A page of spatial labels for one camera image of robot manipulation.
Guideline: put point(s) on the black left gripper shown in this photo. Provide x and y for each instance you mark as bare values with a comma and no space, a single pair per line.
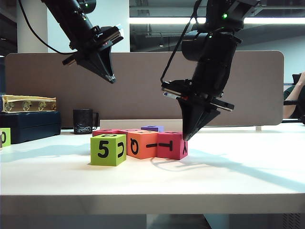
95,45

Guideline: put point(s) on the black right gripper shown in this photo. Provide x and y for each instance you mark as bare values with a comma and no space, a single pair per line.
197,95

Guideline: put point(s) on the red block with Y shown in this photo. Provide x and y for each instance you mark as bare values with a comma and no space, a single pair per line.
164,152

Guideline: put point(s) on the orange block with Q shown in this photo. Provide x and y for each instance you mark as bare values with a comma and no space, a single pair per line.
143,152

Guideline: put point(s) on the red block with C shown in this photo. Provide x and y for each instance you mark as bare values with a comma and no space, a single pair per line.
104,131

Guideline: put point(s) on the red block with U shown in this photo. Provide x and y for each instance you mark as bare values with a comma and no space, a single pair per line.
129,131

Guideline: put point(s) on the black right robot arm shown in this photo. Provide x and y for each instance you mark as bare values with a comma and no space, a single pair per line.
212,52

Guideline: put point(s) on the purple block with R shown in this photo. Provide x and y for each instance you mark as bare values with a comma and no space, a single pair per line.
152,128

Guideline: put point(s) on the brown fabric desk divider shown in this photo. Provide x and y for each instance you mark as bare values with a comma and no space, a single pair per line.
143,95

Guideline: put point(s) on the black mug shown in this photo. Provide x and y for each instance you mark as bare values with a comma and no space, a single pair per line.
82,119

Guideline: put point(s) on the white divider foot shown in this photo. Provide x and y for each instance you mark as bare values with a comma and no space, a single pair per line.
258,128

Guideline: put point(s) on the white ceiling light strip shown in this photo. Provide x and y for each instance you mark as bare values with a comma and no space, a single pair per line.
152,20

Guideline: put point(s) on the red LED sign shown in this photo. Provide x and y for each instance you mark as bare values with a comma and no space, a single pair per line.
194,40

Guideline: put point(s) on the yellow patterned box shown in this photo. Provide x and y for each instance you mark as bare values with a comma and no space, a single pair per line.
28,100

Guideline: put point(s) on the dark blue case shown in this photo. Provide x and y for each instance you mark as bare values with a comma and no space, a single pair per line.
31,126

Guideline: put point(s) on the green block with 5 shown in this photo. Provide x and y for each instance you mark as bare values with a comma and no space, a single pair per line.
104,161

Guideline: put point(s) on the person in dark green top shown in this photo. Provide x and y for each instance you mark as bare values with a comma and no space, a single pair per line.
295,95

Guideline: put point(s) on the black rounded object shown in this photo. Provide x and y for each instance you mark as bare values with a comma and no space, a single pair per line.
303,120

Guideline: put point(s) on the green block with O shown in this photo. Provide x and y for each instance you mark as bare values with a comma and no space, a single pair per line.
7,138

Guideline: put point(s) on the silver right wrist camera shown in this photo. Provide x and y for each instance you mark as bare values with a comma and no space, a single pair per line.
170,94

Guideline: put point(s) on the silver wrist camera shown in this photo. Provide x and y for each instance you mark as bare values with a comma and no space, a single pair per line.
170,94
120,29

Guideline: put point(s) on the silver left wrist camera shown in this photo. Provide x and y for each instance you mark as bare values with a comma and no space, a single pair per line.
120,29

